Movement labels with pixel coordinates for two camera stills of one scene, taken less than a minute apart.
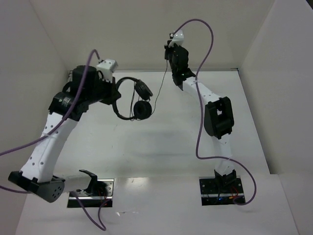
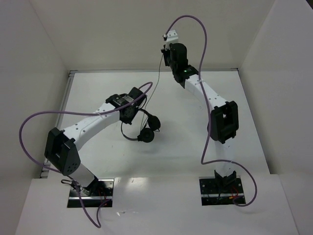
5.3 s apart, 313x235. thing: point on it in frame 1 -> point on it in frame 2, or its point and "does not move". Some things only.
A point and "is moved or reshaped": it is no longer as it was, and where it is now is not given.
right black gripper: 167,49 does not move
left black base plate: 101,191 does not move
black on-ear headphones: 143,109 -> 146,134
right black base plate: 221,190 does not move
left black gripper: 113,91 -> 128,113
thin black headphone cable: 154,100 is moved or reshaped
